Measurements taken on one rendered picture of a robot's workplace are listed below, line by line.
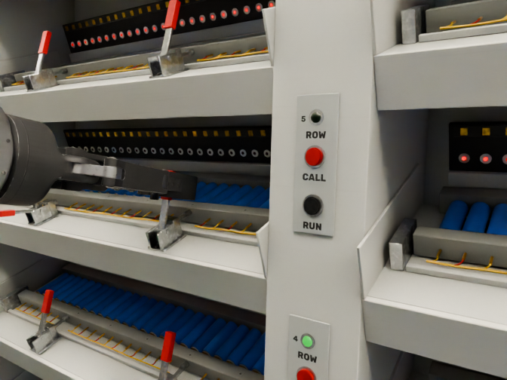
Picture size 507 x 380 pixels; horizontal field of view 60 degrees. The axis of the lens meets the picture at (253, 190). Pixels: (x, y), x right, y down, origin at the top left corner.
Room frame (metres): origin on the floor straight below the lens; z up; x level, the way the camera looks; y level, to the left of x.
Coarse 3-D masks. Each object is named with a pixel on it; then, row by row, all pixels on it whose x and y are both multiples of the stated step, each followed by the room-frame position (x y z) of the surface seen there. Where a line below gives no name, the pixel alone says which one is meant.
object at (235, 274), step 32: (128, 160) 0.77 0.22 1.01; (160, 160) 0.73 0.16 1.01; (0, 224) 0.70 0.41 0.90; (64, 224) 0.64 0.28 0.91; (96, 224) 0.62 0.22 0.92; (192, 224) 0.56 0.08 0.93; (64, 256) 0.62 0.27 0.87; (96, 256) 0.57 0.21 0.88; (128, 256) 0.53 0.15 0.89; (160, 256) 0.49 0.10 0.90; (192, 256) 0.48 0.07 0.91; (224, 256) 0.46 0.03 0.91; (256, 256) 0.45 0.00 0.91; (192, 288) 0.48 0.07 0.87; (224, 288) 0.45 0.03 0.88; (256, 288) 0.42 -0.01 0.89
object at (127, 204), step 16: (48, 192) 0.72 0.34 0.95; (64, 192) 0.70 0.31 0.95; (80, 192) 0.69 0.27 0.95; (96, 192) 0.68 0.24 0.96; (64, 208) 0.68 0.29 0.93; (96, 208) 0.66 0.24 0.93; (112, 208) 0.64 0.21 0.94; (128, 208) 0.62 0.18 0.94; (144, 208) 0.60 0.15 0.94; (160, 208) 0.58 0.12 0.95; (176, 208) 0.56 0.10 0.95; (192, 208) 0.55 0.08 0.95; (208, 208) 0.54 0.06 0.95; (224, 208) 0.53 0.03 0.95; (240, 208) 0.52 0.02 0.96; (256, 208) 0.51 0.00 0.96; (208, 224) 0.54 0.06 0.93; (224, 224) 0.53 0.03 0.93; (240, 224) 0.51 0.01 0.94; (256, 224) 0.50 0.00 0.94
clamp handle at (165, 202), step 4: (164, 200) 0.52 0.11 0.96; (168, 200) 0.52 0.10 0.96; (164, 204) 0.52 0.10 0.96; (168, 204) 0.52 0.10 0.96; (164, 208) 0.51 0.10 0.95; (164, 212) 0.51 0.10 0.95; (160, 216) 0.52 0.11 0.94; (164, 216) 0.51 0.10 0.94; (160, 220) 0.51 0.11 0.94; (164, 220) 0.51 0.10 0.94; (160, 224) 0.51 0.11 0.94; (164, 224) 0.51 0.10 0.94; (160, 228) 0.51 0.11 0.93
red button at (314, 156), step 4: (312, 148) 0.38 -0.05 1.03; (316, 148) 0.38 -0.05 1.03; (308, 152) 0.38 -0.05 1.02; (312, 152) 0.38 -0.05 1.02; (316, 152) 0.38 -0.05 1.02; (320, 152) 0.38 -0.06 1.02; (308, 156) 0.38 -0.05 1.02; (312, 156) 0.38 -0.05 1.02; (316, 156) 0.38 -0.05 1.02; (320, 156) 0.38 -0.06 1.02; (308, 160) 0.38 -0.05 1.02; (312, 160) 0.38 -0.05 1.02; (316, 160) 0.38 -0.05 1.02; (320, 160) 0.38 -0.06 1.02; (312, 164) 0.38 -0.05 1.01; (316, 164) 0.38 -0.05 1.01
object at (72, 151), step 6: (66, 150) 0.40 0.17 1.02; (72, 150) 0.40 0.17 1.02; (78, 150) 0.40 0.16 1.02; (84, 150) 0.41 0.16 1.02; (84, 156) 0.41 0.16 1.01; (90, 156) 0.41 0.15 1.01; (96, 156) 0.42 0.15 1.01; (102, 156) 0.42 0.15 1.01; (102, 162) 0.42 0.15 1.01; (66, 186) 0.39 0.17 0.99; (72, 186) 0.40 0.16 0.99; (78, 186) 0.40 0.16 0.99; (84, 186) 0.41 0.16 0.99; (90, 186) 0.41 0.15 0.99; (96, 186) 0.42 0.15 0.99; (102, 186) 0.42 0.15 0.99; (150, 192) 0.48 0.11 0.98; (150, 198) 0.48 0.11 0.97; (156, 198) 0.47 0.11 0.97
